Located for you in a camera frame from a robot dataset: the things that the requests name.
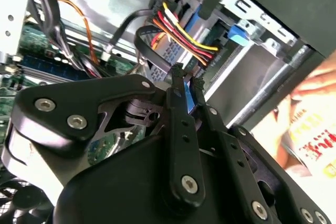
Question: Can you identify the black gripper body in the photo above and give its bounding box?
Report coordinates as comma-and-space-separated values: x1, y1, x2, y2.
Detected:
54, 133, 253, 224

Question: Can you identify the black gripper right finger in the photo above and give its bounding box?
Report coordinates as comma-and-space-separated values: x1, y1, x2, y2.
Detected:
193, 76, 333, 224

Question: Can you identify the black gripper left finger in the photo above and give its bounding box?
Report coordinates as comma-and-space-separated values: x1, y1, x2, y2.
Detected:
1, 62, 207, 208

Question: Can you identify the white packet red print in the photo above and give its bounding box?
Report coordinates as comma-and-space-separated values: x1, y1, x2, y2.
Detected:
250, 95, 336, 179

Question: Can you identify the black disk data wire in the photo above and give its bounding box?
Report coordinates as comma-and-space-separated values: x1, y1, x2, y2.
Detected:
133, 24, 195, 80

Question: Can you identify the hard disk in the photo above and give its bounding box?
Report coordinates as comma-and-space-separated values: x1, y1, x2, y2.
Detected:
146, 6, 249, 83

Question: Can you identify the coloured disk power wire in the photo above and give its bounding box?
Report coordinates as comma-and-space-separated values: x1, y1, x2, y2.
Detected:
146, 0, 220, 67

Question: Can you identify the person's hand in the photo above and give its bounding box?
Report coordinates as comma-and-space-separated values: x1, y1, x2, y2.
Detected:
290, 50, 336, 101

